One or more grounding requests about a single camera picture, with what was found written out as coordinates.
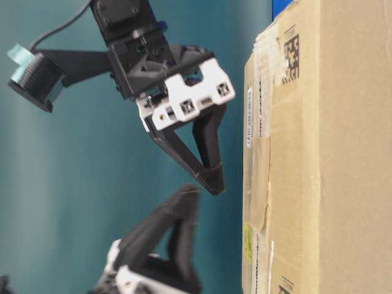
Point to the brown cardboard box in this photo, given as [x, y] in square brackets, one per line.
[318, 84]

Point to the blue board behind box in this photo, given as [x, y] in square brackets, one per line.
[278, 6]

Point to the brown packing tape strip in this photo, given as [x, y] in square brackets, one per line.
[256, 180]

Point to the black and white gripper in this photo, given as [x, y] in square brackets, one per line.
[172, 85]

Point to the black white lower gripper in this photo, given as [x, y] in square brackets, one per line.
[156, 276]

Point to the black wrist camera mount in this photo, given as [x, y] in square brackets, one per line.
[41, 76]

